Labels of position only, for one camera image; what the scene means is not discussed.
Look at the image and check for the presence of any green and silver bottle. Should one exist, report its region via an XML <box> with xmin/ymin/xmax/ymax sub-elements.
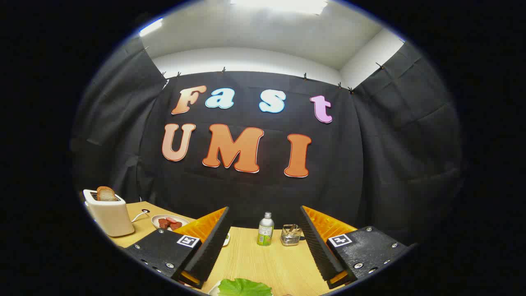
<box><xmin>257</xmin><ymin>212</ymin><xmax>275</xmax><ymax>246</ymax></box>

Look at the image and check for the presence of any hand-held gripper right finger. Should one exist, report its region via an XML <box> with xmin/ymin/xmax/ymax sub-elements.
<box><xmin>298</xmin><ymin>205</ymin><xmax>413</xmax><ymax>290</ymax></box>

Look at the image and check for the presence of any pink plate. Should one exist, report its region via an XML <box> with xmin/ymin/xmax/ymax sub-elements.
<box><xmin>208</xmin><ymin>283</ymin><xmax>275</xmax><ymax>296</ymax></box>

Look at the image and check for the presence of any metal wire basket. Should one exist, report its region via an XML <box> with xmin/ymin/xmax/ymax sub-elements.
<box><xmin>281</xmin><ymin>224</ymin><xmax>302</xmax><ymax>246</ymax></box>

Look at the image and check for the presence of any ceiling light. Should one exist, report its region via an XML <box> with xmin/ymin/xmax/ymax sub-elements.
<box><xmin>139</xmin><ymin>18</ymin><xmax>164</xmax><ymax>37</ymax></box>

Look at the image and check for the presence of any green lettuce leaf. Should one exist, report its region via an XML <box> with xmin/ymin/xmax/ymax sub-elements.
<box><xmin>217</xmin><ymin>278</ymin><xmax>272</xmax><ymax>296</ymax></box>

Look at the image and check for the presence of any round grey plate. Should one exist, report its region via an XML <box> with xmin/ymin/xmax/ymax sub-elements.
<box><xmin>151</xmin><ymin>215</ymin><xmax>189</xmax><ymax>231</ymax></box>

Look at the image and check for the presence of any white toaster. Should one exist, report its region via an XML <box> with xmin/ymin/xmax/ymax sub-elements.
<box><xmin>83</xmin><ymin>188</ymin><xmax>135</xmax><ymax>237</ymax></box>

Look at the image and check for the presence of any black backdrop cloth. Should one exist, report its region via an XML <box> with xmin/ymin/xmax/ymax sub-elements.
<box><xmin>71</xmin><ymin>35</ymin><xmax>467</xmax><ymax>247</ymax></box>

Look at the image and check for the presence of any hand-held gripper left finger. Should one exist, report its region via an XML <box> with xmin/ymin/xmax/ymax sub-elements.
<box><xmin>122</xmin><ymin>206</ymin><xmax>231</xmax><ymax>289</ymax></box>

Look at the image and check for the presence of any toasted bread slice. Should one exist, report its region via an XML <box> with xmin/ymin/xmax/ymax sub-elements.
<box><xmin>97</xmin><ymin>186</ymin><xmax>118</xmax><ymax>202</ymax></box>

